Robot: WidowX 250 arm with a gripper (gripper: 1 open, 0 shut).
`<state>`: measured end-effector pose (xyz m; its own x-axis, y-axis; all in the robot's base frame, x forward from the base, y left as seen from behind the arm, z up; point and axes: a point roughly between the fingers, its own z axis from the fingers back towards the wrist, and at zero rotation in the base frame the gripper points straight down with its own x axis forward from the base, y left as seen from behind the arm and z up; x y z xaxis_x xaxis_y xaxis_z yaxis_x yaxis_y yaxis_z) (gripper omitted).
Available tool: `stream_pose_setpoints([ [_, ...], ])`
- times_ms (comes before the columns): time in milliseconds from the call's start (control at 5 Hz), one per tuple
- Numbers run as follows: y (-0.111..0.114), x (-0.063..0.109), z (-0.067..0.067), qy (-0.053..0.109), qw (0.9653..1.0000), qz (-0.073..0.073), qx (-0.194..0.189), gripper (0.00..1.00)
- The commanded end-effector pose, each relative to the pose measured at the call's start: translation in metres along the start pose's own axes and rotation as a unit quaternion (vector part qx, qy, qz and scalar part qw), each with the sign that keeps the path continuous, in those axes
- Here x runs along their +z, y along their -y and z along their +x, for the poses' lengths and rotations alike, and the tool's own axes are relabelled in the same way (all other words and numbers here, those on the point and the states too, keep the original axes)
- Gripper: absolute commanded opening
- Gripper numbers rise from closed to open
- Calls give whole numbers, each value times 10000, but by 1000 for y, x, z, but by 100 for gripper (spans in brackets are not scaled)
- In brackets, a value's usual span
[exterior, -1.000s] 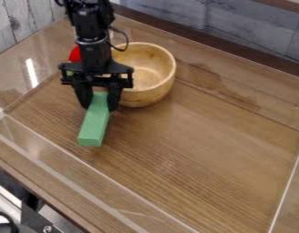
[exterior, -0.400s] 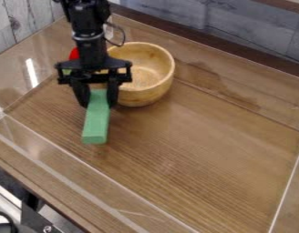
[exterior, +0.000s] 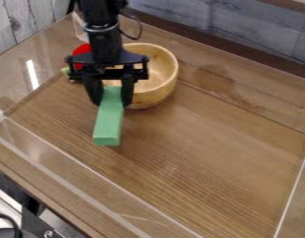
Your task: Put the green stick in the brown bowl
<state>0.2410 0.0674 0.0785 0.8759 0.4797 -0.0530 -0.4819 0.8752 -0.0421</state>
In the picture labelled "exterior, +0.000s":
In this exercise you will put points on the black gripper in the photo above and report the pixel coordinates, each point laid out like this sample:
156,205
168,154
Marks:
112,71

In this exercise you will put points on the light wooden bowl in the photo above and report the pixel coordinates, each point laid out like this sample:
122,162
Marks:
152,91

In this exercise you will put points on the green rectangular block stick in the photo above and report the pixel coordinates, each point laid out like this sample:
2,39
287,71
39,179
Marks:
110,118

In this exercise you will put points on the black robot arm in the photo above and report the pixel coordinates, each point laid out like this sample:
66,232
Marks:
107,61

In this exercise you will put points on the red plush strawberry toy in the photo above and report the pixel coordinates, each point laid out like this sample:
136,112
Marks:
74,60

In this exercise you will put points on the black table clamp mount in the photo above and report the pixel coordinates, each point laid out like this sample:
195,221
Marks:
35,228

